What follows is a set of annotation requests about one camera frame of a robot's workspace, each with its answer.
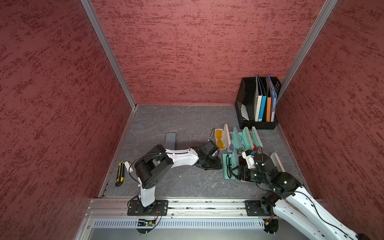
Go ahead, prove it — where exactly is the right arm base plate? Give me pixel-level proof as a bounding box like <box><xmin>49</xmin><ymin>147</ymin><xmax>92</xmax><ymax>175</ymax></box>
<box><xmin>245</xmin><ymin>200</ymin><xmax>273</xmax><ymax>217</ymax></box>

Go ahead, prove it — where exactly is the white book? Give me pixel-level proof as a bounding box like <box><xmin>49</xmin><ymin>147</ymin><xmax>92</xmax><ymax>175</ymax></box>
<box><xmin>254</xmin><ymin>75</ymin><xmax>262</xmax><ymax>122</ymax></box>

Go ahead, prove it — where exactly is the aluminium front rail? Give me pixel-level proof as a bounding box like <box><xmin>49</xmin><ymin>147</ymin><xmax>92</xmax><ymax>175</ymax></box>
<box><xmin>75</xmin><ymin>197</ymin><xmax>310</xmax><ymax>240</ymax></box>

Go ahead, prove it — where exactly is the aluminium corner post right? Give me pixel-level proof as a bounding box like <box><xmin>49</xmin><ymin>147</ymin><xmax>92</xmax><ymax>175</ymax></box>
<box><xmin>278</xmin><ymin>0</ymin><xmax>338</xmax><ymax>101</ymax></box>

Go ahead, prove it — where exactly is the black mesh file holder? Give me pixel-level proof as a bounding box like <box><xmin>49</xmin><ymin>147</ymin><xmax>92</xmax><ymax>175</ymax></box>
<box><xmin>235</xmin><ymin>76</ymin><xmax>281</xmax><ymax>130</ymax></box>

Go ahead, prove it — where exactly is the blue book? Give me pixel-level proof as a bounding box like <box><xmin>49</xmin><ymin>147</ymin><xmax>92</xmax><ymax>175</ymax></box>
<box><xmin>267</xmin><ymin>75</ymin><xmax>278</xmax><ymax>122</ymax></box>

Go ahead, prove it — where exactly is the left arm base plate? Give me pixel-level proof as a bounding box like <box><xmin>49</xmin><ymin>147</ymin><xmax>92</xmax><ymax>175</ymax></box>
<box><xmin>127</xmin><ymin>200</ymin><xmax>169</xmax><ymax>217</ymax></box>

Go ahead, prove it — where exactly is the pink case with yellow glasses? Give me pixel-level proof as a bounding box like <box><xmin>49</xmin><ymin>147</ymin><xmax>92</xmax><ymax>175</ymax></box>
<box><xmin>214</xmin><ymin>124</ymin><xmax>231</xmax><ymax>150</ymax></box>

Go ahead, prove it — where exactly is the aluminium corner post left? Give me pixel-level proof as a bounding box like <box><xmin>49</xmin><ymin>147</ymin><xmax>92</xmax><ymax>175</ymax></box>
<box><xmin>81</xmin><ymin>0</ymin><xmax>137</xmax><ymax>111</ymax></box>

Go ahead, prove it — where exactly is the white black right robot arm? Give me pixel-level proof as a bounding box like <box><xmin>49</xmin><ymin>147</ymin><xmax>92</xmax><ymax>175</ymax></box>
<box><xmin>224</xmin><ymin>151</ymin><xmax>369</xmax><ymax>240</ymax></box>

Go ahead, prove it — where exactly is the aluminium corner post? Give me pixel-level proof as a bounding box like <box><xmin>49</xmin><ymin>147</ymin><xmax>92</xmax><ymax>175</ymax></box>
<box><xmin>81</xmin><ymin>0</ymin><xmax>137</xmax><ymax>111</ymax></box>
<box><xmin>278</xmin><ymin>0</ymin><xmax>338</xmax><ymax>101</ymax></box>

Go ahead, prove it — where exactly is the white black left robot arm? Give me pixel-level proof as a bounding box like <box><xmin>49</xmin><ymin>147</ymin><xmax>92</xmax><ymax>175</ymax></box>
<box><xmin>131</xmin><ymin>140</ymin><xmax>223</xmax><ymax>208</ymax></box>

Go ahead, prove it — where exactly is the yellow black utility knife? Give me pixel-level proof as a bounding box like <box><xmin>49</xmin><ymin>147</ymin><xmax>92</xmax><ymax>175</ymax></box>
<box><xmin>115</xmin><ymin>162</ymin><xmax>125</xmax><ymax>187</ymax></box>

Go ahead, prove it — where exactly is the case with clear yellow glasses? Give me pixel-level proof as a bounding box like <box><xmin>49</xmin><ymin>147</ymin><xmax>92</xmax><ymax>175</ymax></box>
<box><xmin>270</xmin><ymin>153</ymin><xmax>285</xmax><ymax>172</ymax></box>

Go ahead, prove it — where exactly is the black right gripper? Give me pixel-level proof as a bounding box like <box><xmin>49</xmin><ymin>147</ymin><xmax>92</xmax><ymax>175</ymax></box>
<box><xmin>229</xmin><ymin>165</ymin><xmax>269</xmax><ymax>183</ymax></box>

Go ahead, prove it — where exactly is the grey case with purple glasses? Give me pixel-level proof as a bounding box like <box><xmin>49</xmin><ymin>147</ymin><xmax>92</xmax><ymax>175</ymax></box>
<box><xmin>228</xmin><ymin>127</ymin><xmax>243</xmax><ymax>154</ymax></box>

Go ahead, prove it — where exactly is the orange book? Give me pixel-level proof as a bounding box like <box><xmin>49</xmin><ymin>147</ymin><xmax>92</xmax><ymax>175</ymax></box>
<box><xmin>266</xmin><ymin>77</ymin><xmax>272</xmax><ymax>122</ymax></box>

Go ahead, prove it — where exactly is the grey case with orange glasses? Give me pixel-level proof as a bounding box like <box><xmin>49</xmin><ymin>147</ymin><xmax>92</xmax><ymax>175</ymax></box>
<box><xmin>239</xmin><ymin>127</ymin><xmax>254</xmax><ymax>151</ymax></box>

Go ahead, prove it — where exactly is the grey case with black glasses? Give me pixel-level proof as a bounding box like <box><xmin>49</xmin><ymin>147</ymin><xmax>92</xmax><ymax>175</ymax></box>
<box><xmin>222</xmin><ymin>152</ymin><xmax>239</xmax><ymax>180</ymax></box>

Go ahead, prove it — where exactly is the cyan book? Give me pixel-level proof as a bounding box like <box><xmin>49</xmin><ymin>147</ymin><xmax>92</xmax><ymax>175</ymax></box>
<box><xmin>259</xmin><ymin>78</ymin><xmax>267</xmax><ymax>122</ymax></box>

